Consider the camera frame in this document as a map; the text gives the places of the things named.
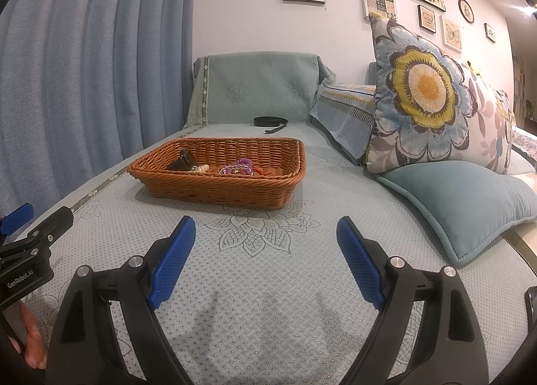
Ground blue curtain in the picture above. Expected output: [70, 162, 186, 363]
[0, 0, 198, 218]

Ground patchwork picture frame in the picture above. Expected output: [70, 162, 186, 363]
[360, 0, 397, 23]

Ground dark phone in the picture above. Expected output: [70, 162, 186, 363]
[524, 286, 537, 321]

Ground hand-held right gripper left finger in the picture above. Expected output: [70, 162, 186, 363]
[44, 216, 197, 385]

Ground black strap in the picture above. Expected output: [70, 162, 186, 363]
[253, 115, 290, 135]

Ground pale butterfly picture frame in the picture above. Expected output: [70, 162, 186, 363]
[440, 15, 464, 54]

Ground person's left hand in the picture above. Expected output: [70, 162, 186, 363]
[4, 301, 48, 370]

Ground blue striped pillow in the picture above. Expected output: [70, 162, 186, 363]
[309, 82, 378, 165]

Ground grey marbled counter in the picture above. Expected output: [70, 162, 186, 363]
[509, 125, 537, 161]

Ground small butterfly picture frame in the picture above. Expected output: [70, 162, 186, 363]
[417, 4, 437, 34]

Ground pink leaf print pillow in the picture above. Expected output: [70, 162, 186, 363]
[459, 61, 518, 176]

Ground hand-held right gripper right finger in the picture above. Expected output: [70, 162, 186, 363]
[336, 216, 490, 385]

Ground large flower print pillow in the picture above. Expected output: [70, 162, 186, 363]
[365, 11, 479, 176]

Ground teal embroidered armrest cover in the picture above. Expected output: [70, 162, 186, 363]
[184, 50, 336, 130]

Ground black watch band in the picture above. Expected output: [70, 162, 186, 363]
[167, 149, 194, 172]

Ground plain teal pillow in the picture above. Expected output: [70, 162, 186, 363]
[375, 159, 537, 269]

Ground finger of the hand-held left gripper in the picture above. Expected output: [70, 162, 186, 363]
[0, 204, 35, 237]
[0, 206, 75, 281]

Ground purple hair scrunchie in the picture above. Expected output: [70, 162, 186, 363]
[219, 158, 256, 177]

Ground brown wicker basket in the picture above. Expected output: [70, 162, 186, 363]
[127, 137, 306, 210]

